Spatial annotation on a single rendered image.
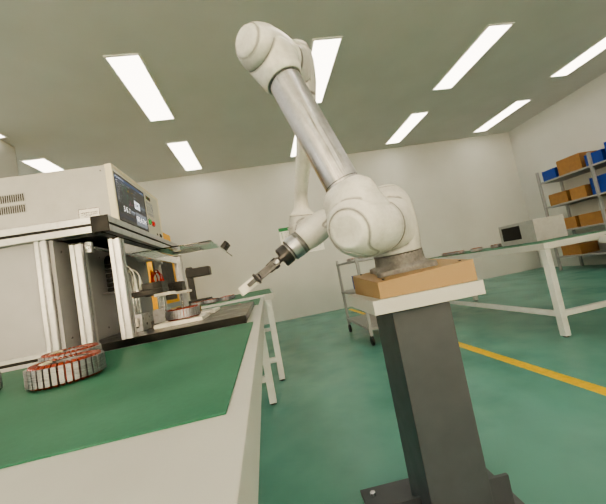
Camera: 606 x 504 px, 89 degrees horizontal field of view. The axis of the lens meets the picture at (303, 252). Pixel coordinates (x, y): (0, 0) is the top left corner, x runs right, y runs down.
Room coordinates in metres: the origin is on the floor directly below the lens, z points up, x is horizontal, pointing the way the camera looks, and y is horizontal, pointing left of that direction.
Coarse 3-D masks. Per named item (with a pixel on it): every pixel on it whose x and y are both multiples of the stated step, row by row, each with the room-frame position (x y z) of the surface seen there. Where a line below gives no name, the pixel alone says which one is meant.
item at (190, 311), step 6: (186, 306) 1.10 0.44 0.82; (192, 306) 1.03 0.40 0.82; (198, 306) 1.06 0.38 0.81; (168, 312) 1.01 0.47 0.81; (174, 312) 1.00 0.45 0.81; (180, 312) 1.01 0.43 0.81; (186, 312) 1.02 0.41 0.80; (192, 312) 1.03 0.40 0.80; (198, 312) 1.05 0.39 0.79; (168, 318) 1.01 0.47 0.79; (174, 318) 1.00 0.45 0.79; (180, 318) 1.01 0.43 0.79
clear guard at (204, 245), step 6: (210, 240) 1.27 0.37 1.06; (174, 246) 1.25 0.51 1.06; (180, 246) 1.26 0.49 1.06; (186, 246) 1.29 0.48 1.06; (192, 246) 1.32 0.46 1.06; (198, 246) 1.35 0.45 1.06; (204, 246) 1.38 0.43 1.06; (210, 246) 1.41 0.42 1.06; (216, 246) 1.45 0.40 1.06; (162, 252) 1.33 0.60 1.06; (168, 252) 1.36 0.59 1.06; (174, 252) 1.39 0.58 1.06; (180, 252) 1.43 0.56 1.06; (186, 252) 1.46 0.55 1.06
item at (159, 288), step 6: (156, 282) 1.02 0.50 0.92; (162, 282) 1.03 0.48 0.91; (144, 288) 1.01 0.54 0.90; (150, 288) 1.02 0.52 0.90; (156, 288) 1.02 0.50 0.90; (162, 288) 1.02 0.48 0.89; (168, 288) 1.08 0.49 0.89; (132, 294) 1.01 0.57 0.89; (138, 294) 1.01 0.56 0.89; (144, 294) 1.01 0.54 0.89; (150, 294) 1.01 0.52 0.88; (156, 294) 1.02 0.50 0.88; (162, 294) 1.02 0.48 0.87; (168, 294) 1.03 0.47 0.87; (132, 300) 1.01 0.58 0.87; (138, 300) 1.06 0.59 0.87; (138, 306) 1.06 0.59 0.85; (138, 312) 1.04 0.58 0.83
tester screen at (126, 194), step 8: (120, 184) 1.01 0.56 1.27; (128, 184) 1.08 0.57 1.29; (120, 192) 1.00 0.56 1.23; (128, 192) 1.07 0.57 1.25; (136, 192) 1.15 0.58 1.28; (120, 200) 1.00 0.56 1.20; (128, 200) 1.06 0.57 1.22; (136, 200) 1.14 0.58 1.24; (120, 208) 0.99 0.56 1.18; (120, 216) 0.98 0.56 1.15; (144, 216) 1.19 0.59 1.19; (136, 224) 1.10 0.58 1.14
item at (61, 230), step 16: (48, 224) 0.81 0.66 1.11; (64, 224) 0.81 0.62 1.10; (80, 224) 0.82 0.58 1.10; (96, 224) 0.82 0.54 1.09; (112, 224) 0.85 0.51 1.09; (128, 224) 0.96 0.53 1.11; (0, 240) 0.79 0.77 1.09; (16, 240) 0.80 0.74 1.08; (32, 240) 0.80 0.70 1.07; (48, 240) 0.82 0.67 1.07; (64, 240) 0.85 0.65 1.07; (80, 240) 1.05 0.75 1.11; (96, 240) 1.09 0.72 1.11; (128, 240) 1.01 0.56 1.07; (144, 240) 1.08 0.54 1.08; (160, 240) 1.25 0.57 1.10
